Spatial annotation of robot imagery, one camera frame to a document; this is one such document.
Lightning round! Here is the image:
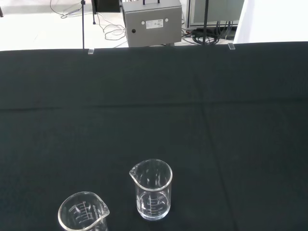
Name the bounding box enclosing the black bench cloth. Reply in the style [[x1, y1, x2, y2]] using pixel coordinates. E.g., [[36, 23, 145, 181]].
[[0, 41, 308, 231]]

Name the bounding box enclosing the grey metal control box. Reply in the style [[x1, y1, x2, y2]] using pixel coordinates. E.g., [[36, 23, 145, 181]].
[[119, 0, 183, 48]]

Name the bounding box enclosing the thick black stand pole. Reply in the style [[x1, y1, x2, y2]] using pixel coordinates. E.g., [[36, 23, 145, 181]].
[[203, 0, 209, 45]]

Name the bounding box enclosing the thin black tripod pole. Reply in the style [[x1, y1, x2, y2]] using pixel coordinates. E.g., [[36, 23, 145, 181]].
[[80, 0, 87, 50]]

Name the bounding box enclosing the grey cabinet panel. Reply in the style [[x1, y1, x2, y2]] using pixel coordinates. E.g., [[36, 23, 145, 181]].
[[188, 0, 245, 27]]

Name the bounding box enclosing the white sheet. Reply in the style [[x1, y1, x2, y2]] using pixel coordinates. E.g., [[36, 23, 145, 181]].
[[233, 0, 308, 45]]

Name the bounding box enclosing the grey floor cable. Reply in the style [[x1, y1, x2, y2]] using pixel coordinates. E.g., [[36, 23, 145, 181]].
[[50, 0, 128, 42]]

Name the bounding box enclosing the black cable bundle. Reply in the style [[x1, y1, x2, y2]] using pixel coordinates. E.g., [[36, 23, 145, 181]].
[[182, 20, 235, 46]]

